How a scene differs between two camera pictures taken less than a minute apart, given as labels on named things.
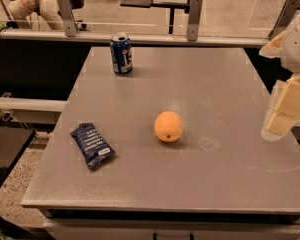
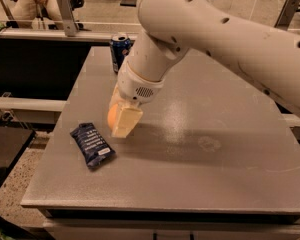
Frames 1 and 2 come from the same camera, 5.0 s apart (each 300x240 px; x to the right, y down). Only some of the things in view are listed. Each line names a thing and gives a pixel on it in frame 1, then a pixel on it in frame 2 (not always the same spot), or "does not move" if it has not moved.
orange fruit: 168,126 → 112,113
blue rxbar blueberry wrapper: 93,148 does not move
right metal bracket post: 290,8 does not move
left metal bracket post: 70,24 does not move
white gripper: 297,52 → 137,85
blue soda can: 121,54 does not move
